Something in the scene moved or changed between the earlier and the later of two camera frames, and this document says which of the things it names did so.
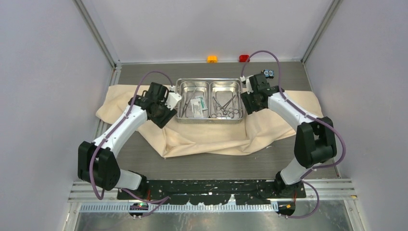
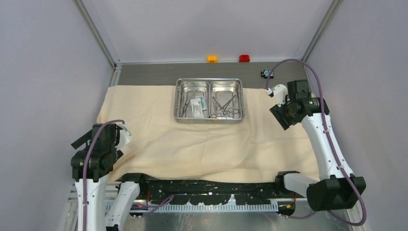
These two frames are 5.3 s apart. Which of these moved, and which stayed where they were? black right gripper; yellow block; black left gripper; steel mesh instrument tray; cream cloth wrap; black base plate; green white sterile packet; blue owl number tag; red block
Moved: cream cloth wrap; black left gripper; black right gripper
Stayed: green white sterile packet; blue owl number tag; steel mesh instrument tray; black base plate; yellow block; red block
